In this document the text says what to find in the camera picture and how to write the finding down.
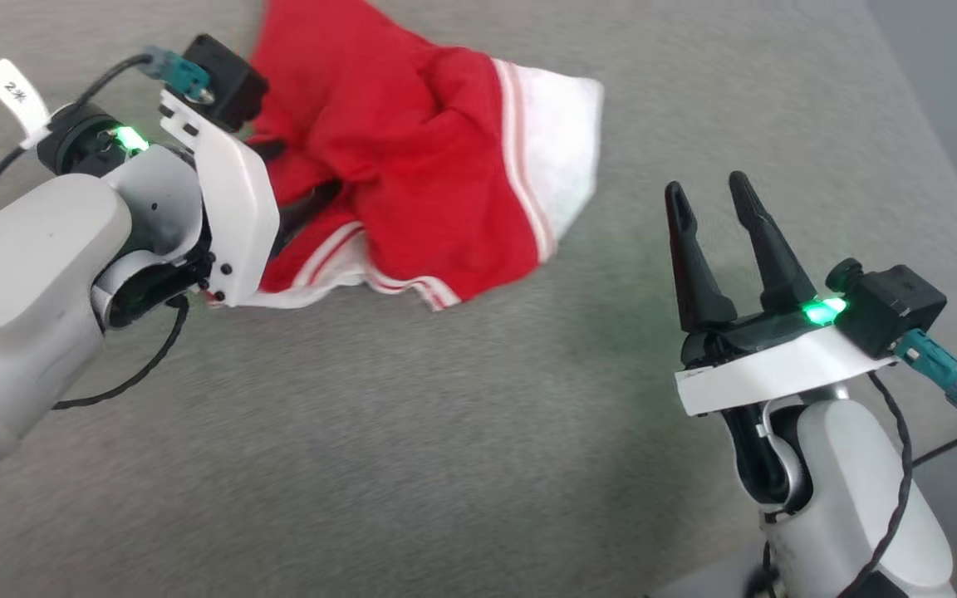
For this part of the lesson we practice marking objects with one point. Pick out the teal right camera connector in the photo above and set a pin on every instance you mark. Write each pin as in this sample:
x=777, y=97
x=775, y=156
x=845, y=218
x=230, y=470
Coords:
x=935, y=365

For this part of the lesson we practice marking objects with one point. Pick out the red and white garment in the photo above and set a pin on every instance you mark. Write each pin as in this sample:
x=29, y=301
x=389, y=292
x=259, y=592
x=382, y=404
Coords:
x=412, y=166

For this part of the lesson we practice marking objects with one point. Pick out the teal camera connector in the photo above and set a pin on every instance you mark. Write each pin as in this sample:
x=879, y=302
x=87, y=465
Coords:
x=179, y=73
x=935, y=365

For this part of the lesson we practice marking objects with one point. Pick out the teal left camera connector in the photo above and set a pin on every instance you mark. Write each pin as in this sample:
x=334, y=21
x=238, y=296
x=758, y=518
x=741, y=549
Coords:
x=179, y=73

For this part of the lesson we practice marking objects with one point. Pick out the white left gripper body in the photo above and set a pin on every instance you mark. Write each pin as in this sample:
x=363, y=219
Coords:
x=233, y=208

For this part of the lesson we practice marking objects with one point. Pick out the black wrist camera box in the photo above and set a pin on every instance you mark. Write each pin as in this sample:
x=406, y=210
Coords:
x=894, y=307
x=225, y=83

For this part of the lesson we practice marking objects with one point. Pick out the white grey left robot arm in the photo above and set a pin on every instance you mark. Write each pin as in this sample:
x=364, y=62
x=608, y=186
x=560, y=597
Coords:
x=22, y=274

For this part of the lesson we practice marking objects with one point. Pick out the grey-beige fabric sofa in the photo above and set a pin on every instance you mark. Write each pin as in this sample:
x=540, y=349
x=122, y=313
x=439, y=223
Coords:
x=478, y=415

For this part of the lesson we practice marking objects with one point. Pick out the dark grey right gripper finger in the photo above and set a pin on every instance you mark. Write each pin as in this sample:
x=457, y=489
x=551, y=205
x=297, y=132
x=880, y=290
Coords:
x=773, y=257
x=694, y=266

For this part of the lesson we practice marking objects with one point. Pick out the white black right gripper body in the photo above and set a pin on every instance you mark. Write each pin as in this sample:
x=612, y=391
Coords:
x=777, y=370

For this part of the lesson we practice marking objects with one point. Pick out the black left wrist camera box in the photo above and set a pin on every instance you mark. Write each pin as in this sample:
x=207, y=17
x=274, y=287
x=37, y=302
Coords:
x=225, y=83

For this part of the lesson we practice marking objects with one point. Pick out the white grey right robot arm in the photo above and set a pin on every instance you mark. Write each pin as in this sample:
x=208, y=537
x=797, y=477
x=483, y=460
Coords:
x=844, y=482

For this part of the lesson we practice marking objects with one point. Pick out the white paper label tag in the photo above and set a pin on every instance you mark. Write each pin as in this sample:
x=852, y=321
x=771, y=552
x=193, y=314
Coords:
x=15, y=95

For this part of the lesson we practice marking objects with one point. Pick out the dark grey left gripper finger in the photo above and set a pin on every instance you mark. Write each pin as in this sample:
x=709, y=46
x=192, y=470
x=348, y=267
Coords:
x=306, y=212
x=269, y=150

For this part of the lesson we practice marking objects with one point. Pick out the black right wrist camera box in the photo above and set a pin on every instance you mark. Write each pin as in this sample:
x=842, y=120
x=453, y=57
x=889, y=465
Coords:
x=894, y=307

